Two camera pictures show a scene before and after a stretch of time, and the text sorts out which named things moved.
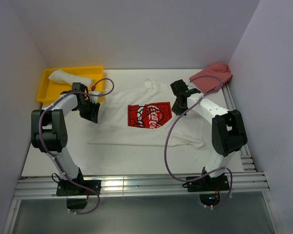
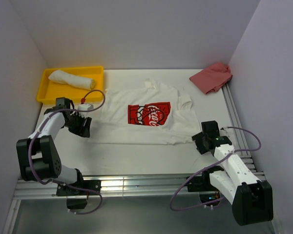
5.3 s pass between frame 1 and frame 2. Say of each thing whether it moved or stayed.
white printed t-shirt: stayed
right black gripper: moved
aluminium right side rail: stayed
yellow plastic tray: stayed
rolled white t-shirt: stayed
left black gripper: moved
